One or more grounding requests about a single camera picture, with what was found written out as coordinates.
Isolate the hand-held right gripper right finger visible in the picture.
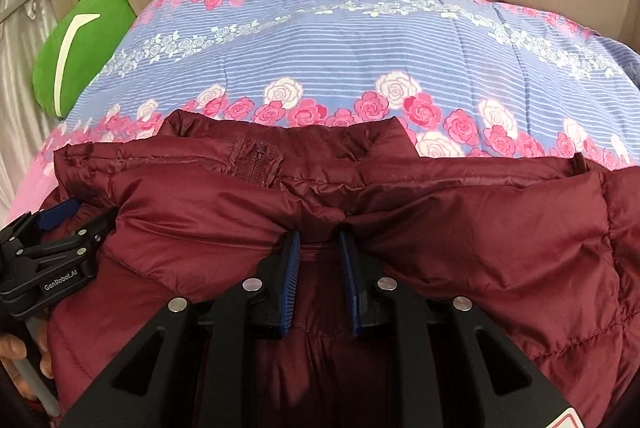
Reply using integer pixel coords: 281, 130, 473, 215
334, 227, 574, 428

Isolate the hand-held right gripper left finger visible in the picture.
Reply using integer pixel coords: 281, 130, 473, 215
60, 228, 304, 428

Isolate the green plush pillow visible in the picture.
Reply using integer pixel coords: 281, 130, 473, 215
32, 0, 139, 119

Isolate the person's left hand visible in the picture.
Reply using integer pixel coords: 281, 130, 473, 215
0, 317, 51, 401

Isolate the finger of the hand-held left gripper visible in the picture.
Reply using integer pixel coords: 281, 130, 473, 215
0, 199, 82, 259
30, 206, 119, 259

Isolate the white thin rod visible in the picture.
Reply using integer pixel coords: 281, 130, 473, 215
22, 317, 62, 415

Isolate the silver grey curtain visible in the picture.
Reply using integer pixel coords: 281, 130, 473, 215
0, 0, 68, 221

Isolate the maroon puffer jacket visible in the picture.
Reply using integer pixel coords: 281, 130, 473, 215
37, 109, 640, 428

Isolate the pink floral bed sheet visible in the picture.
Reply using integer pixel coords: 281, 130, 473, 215
10, 0, 640, 229

